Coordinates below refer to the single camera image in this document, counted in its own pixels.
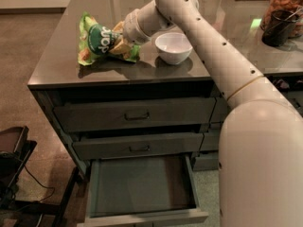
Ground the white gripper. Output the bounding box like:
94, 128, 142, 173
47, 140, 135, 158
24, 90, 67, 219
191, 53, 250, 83
109, 9, 152, 60

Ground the green rice chip bag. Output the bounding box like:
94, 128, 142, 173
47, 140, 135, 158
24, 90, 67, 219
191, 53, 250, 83
78, 12, 140, 66

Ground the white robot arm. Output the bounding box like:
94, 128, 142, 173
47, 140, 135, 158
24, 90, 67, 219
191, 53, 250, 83
123, 0, 303, 227

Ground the grey drawer cabinet island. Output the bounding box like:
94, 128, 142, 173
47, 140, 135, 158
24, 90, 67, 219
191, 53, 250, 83
27, 0, 303, 227

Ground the top left drawer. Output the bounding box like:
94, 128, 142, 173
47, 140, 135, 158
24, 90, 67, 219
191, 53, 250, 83
54, 97, 215, 132

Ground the middle left drawer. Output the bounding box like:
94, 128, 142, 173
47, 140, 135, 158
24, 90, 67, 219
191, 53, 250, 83
73, 132, 204, 160

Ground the middle right drawer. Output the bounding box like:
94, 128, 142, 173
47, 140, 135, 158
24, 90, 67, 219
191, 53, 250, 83
200, 131, 220, 151

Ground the open bottom left drawer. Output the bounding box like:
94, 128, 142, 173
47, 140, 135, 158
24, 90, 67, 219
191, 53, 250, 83
77, 154, 208, 227

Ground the purple snack bag in drawer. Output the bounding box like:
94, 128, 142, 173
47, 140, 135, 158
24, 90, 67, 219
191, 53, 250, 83
273, 79, 290, 90

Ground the white ceramic bowl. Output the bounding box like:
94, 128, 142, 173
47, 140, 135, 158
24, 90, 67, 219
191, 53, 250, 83
155, 32, 192, 65

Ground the black cup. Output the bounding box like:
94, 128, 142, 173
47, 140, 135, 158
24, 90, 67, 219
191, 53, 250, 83
262, 10, 299, 47

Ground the glass jar of snacks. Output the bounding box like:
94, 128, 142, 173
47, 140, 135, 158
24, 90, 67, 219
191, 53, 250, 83
260, 0, 303, 38

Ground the black cable on floor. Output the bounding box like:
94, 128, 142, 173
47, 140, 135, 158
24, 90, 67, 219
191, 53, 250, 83
18, 161, 56, 206

